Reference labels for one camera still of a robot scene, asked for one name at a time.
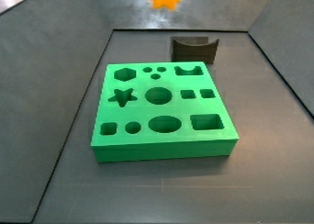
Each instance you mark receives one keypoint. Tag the black curved fixture stand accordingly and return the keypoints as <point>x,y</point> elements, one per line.
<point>193,49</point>

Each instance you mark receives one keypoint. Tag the green shape sorter block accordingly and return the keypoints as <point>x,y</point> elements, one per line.
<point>160,112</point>

